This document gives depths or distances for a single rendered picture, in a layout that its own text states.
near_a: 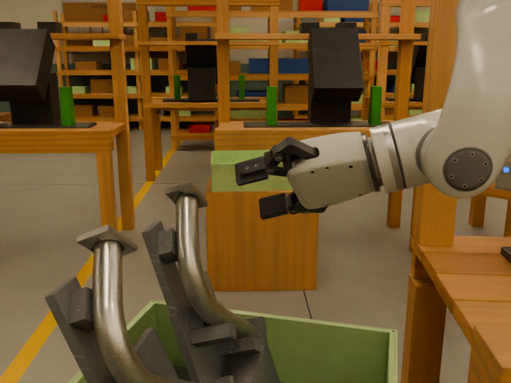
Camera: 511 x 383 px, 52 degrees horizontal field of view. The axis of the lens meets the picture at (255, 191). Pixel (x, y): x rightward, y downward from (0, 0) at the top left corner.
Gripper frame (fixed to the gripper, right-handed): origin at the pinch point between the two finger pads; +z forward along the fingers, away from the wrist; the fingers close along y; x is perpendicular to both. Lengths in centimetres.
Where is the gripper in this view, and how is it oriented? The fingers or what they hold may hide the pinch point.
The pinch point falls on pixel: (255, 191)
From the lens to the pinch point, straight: 68.8
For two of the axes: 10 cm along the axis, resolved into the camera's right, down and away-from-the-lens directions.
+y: -3.2, -4.9, -8.1
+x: 0.8, 8.4, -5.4
